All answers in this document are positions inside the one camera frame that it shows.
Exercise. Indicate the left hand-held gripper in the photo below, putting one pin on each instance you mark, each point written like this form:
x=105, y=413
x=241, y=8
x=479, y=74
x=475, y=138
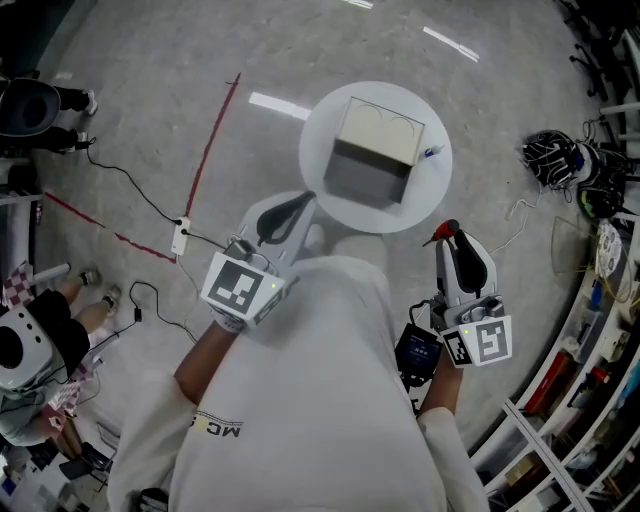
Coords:
x=232, y=287

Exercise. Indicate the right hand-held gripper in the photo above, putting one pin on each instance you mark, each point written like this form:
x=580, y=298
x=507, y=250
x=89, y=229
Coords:
x=487, y=340

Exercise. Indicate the grey box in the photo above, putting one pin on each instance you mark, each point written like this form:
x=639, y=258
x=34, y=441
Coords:
x=370, y=170

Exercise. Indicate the person's left forearm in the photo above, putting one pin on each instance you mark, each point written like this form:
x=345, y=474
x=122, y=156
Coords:
x=205, y=360

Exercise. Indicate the person's right forearm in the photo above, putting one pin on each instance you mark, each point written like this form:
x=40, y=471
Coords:
x=442, y=390

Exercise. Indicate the person's left hand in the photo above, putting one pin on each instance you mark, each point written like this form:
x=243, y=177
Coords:
x=227, y=324

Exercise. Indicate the black display device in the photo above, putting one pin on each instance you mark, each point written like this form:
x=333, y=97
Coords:
x=419, y=350

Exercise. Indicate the round white table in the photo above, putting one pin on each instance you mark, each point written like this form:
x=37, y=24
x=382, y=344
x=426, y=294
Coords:
x=435, y=190

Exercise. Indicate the white power strip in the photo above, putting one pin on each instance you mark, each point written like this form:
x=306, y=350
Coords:
x=180, y=237

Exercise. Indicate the small white bottle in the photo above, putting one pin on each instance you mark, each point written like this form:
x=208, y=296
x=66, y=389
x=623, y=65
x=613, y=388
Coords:
x=432, y=150

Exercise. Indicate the black white striped backpack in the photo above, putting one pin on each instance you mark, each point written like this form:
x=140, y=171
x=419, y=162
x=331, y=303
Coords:
x=550, y=155

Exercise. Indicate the black green backpack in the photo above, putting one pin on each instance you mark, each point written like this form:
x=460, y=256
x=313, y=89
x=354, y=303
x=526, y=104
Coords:
x=600, y=200

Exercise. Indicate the white shelf rack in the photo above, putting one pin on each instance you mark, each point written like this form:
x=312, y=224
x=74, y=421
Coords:
x=530, y=435

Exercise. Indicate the black office chair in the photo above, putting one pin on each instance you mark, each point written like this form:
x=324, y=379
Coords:
x=595, y=70

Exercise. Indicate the pink checkered cloth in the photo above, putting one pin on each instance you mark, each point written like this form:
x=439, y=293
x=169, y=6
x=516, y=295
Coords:
x=17, y=285

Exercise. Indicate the white backpack pod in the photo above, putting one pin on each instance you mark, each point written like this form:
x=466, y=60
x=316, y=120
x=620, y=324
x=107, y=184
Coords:
x=22, y=350

